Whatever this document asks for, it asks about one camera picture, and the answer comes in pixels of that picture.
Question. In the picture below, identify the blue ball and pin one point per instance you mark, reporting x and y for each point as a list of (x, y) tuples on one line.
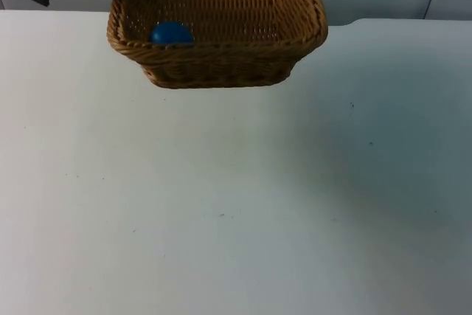
[(170, 34)]

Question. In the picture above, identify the pale brown wicker basket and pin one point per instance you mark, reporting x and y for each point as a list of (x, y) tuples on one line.
[(236, 16)]

